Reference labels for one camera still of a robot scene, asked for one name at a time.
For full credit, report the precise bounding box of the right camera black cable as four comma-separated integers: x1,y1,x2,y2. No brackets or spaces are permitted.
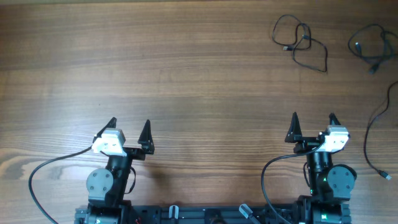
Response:
260,142,326,224

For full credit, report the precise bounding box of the left camera black cable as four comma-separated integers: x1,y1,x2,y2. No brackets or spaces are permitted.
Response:
28,146,94,224

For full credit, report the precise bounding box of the camera black cable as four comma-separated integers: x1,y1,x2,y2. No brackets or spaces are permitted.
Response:
260,142,326,224
28,146,94,224

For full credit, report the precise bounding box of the long black USB cable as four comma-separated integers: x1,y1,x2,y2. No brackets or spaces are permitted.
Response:
363,80,398,181

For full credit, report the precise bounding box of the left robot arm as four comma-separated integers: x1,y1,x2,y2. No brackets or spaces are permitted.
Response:
74,118,155,224

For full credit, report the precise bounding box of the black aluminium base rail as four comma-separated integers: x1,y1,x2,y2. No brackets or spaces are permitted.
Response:
74,204,352,224

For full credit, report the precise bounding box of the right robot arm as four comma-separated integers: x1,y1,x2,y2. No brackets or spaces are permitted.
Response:
285,113,357,223

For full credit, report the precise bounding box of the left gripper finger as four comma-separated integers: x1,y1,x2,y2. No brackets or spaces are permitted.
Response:
137,119,155,154
94,117,117,139

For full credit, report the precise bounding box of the short black USB cable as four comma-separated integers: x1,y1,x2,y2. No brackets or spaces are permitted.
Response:
347,24,398,75

